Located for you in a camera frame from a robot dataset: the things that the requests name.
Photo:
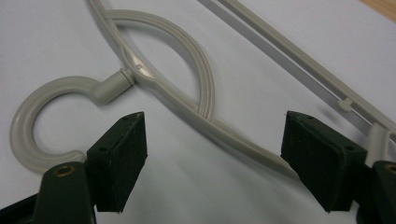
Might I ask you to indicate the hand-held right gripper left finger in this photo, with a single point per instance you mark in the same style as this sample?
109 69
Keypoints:
120 161

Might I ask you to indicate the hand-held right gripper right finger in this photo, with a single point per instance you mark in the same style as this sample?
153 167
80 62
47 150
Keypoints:
323 161

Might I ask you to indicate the grey plastic clothes hanger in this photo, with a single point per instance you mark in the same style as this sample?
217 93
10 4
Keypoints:
174 96

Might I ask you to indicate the pile of grey hangers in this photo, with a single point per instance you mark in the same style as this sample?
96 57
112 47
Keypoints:
218 193

